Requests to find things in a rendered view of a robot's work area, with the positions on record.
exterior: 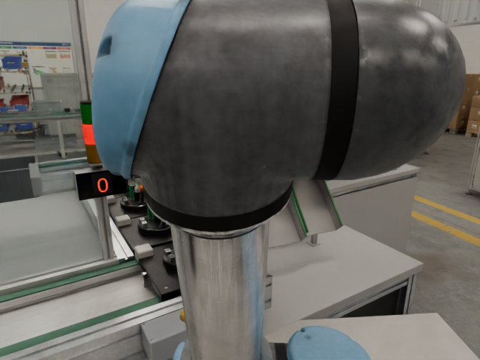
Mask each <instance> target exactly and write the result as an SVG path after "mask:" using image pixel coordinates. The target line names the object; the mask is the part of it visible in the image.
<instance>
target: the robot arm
mask: <svg viewBox="0 0 480 360"><path fill-rule="evenodd" d="M465 83H466V64H465V58H464V55H463V52H462V50H461V47H460V45H459V43H458V41H457V39H456V37H455V36H454V35H453V33H452V32H451V31H450V29H449V28H448V27H447V25H446V24H445V23H443V22H442V21H441V20H439V19H438V18H437V17H435V16H434V15H433V14H430V13H429V12H428V11H426V10H424V9H423V8H421V7H418V6H416V5H413V4H410V3H408V2H405V1H401V0H126V1H125V2H124V3H122V4H121V5H120V6H119V7H118V8H117V9H116V11H115V12H114V13H113V14H112V16H111V18H110V19H109V21H108V23H107V25H106V27H105V29H104V32H103V35H102V37H101V41H100V44H99V49H98V54H97V57H96V62H95V67H94V77H93V84H92V96H91V113H92V125H93V132H94V140H95V144H96V149H97V152H98V155H99V158H100V159H101V162H102V164H103V165H104V167H105V168H106V169H107V170H109V171H110V172H111V173H112V174H114V175H118V176H123V177H124V178H125V179H132V178H133V177H134V176H140V177H141V182H142V185H143V189H144V196H145V199H146V202H147V205H148V206H149V208H150V210H151V211H152V212H153V213H154V215H155V216H157V217H158V218H159V219H160V220H162V221H163V222H165V223H166V224H168V225H169V226H170V227H171V235H172V240H173V245H174V253H175V258H176V267H177V271H178V277H179V285H180V290H181V298H182V304H183V308H184V317H185V322H186V330H187V335H188V339H187V340H184V341H182V342H181V343H180V344H179V345H178V347H177V349H176V351H175V354H174V357H173V360H371V358H370V356H369V355H368V354H367V352H366V351H365V350H364V348H363V347H362V346H361V345H360V344H359V343H357V342H356V341H354V340H352V339H351V338H350V336H348V335H346V334H344V333H342V332H340V331H338V330H336V329H333V328H329V327H326V326H306V327H303V328H301V331H296V332H295V333H294V334H293V335H292V337H291V338H290V339H289V342H288V343H274V342H268V341H267V339H266V337H265V336H264V335H263V324H264V303H265V293H266V272H267V261H268V250H269V230H270V221H271V220H272V219H273V218H275V217H276V216H277V215H279V214H280V213H281V212H282V211H283V210H284V208H285V207H286V205H287V204H288V202H289V199H290V198H291V192H292V188H293V180H355V179H362V178H366V177H370V176H376V175H379V174H384V173H386V172H389V171H391V170H394V169H396V168H398V167H400V166H402V165H404V164H406V163H408V162H410V161H411V160H413V159H415V158H416V157H417V156H419V155H420V154H421V153H423V152H424V151H425V150H427V149H428V148H429V147H430V146H432V145H433V144H434V143H435V142H436V141H437V140H438V139H439V137H440V136H441V135H442V134H443V133H444V132H445V131H446V130H447V128H448V127H449V125H450V123H451V122H452V120H453V118H454V117H455V115H456V113H457V111H458V110H459V107H460V104H461V100H462V98H463V95H464V91H465Z"/></svg>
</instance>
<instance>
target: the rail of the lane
mask: <svg viewBox="0 0 480 360"><path fill-rule="evenodd" d="M271 293H272V275H271V274H270V273H269V272H266V293H265V303H264V310H265V309H268V308H270V307H271ZM180 309H183V304H182V298H181V296H178V297H176V298H173V299H169V300H167V301H164V302H161V303H159V304H155V305H153V306H149V307H146V308H144V309H140V310H138V311H134V312H131V313H129V314H125V315H123V316H120V317H117V318H115V319H111V320H108V321H105V322H102V323H100V324H96V325H93V326H90V327H87V328H85V329H81V330H79V331H75V332H73V333H70V334H67V335H64V336H60V337H58V338H55V339H52V340H49V341H45V342H43V343H40V344H37V345H35V346H31V347H29V348H26V349H22V350H20V351H16V352H14V353H11V354H7V355H5V356H1V357H0V360H143V359H146V358H148V356H147V354H146V352H145V350H144V347H143V345H142V337H141V324H142V323H144V322H146V321H150V320H152V319H155V318H158V317H160V316H164V315H166V314H170V313H172V312H174V311H178V310H180Z"/></svg>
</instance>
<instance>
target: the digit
mask: <svg viewBox="0 0 480 360"><path fill-rule="evenodd" d="M91 179H92V185H93V190H94V196H101V195H105V194H112V193H113V189H112V182H111V172H106V173H100V174H92V175H91Z"/></svg>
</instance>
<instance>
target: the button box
mask: <svg viewBox="0 0 480 360"><path fill-rule="evenodd" d="M182 310H183V309H180V310H178V311H174V312H172V313H170V314H166V315H164V316H160V317H158V318H155V319H152V320H150V321H146V322H144V323H142V324H141V337H142V345H143V347H144V350H145V352H146V354H147V356H148V358H149V360H167V359H170V358H171V357H173V356H174V354H175V351H176V349H177V347H178V345H179V344H180V343H181V342H182V341H184V340H187V339H188V335H187V330H186V322H185V320H183V319H182V317H181V311H182Z"/></svg>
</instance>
